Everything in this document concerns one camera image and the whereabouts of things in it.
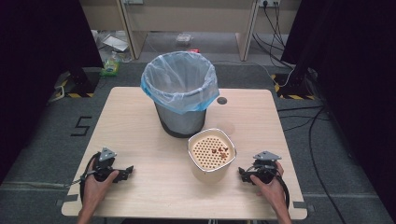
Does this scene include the person's right hand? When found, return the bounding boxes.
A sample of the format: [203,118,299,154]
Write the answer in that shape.
[249,161,286,210]

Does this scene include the clear plastic box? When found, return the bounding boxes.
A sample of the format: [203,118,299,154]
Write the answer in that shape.
[175,33,193,45]

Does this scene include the black curtain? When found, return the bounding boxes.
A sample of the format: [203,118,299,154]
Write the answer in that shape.
[0,0,105,185]
[280,0,396,216]

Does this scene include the brown food scraps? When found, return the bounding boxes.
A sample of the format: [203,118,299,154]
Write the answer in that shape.
[211,146,230,160]

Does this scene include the cream container with perforated insert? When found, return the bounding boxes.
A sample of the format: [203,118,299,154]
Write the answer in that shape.
[187,127,238,185]

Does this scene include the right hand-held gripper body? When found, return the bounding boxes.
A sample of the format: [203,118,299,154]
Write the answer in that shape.
[247,150,282,185]

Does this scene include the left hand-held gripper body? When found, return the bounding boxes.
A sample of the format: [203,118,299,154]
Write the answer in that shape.
[92,147,126,183]

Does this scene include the green plastic packet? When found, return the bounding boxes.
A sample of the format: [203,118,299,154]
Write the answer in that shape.
[99,50,121,78]

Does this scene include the clear blue trash bag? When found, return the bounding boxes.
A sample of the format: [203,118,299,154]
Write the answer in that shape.
[140,50,220,116]

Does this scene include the black power cables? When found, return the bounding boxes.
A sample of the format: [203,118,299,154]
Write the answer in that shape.
[251,2,295,70]

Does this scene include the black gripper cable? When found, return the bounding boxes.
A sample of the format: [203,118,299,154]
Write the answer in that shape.
[272,167,291,210]
[64,151,102,204]

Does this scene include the white wall socket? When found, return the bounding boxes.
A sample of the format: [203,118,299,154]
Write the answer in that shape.
[258,0,282,8]

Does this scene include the black stand base striped tape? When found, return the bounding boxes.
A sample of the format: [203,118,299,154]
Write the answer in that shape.
[53,66,101,99]
[270,68,316,101]

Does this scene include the grey trash can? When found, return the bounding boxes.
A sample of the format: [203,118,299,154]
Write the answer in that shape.
[153,99,208,139]

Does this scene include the wooden desk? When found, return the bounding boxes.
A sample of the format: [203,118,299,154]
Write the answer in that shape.
[78,0,302,63]

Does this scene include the white paper sheet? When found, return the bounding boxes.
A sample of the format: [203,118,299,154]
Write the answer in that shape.
[102,34,130,53]

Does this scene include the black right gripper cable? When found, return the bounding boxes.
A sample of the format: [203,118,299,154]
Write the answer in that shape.
[272,167,291,210]

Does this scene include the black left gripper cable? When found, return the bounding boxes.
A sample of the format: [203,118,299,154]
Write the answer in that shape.
[64,151,102,204]

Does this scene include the white cable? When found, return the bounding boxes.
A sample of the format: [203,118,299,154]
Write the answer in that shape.
[214,59,295,89]

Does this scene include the person's left hand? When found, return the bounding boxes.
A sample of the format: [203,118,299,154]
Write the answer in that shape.
[80,160,120,207]

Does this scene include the black floor cables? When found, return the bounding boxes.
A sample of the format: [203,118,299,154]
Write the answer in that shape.
[276,105,348,224]

